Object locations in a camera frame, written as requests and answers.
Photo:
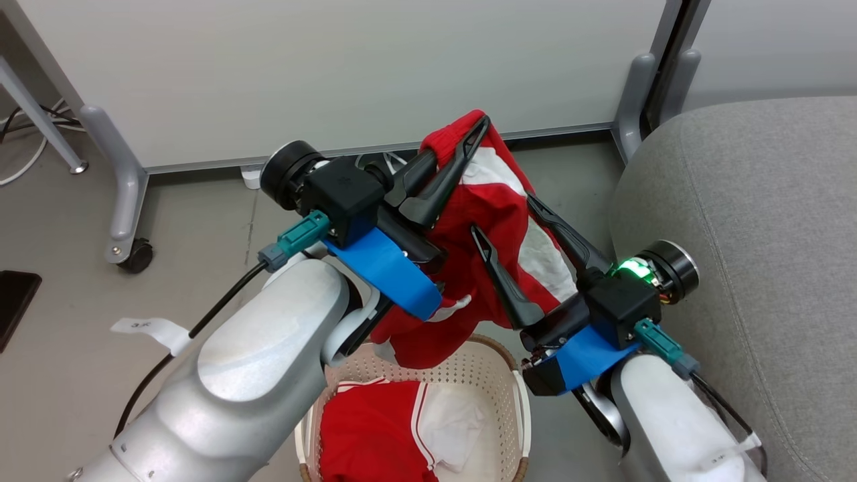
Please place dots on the black flat device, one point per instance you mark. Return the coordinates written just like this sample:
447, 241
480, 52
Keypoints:
17, 301

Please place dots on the grey fabric sofa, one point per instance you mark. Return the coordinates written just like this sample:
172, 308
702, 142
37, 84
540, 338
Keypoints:
770, 201

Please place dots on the white garment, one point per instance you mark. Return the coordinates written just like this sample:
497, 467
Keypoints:
455, 422

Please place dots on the narrow white partition panel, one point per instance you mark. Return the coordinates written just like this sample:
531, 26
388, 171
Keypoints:
770, 47

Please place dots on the black caster wheel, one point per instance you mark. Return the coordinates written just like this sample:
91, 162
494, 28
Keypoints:
137, 258

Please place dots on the white power adapter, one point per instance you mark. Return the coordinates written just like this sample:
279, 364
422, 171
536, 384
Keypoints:
251, 177

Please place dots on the grey metal table leg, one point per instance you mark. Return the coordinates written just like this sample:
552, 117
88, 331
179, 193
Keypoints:
40, 117

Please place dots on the wide white partition panel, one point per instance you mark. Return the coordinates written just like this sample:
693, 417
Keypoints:
335, 67

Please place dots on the long grey partition foot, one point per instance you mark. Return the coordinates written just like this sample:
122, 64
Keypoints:
124, 194

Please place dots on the red jersey with white panels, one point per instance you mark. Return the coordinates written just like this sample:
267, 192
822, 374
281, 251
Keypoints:
489, 201

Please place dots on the red shorts with white stripes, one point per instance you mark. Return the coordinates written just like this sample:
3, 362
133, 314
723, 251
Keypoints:
368, 435

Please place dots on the cream perforated laundry basket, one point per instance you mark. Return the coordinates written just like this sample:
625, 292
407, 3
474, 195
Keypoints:
485, 375

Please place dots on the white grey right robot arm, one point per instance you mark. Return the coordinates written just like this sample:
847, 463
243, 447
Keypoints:
669, 428

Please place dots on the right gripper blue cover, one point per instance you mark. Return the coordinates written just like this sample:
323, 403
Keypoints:
589, 355

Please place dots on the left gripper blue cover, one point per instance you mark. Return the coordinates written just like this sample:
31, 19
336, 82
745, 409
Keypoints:
388, 268

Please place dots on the short grey partition foot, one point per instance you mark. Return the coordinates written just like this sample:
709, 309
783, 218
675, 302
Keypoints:
633, 100
684, 77

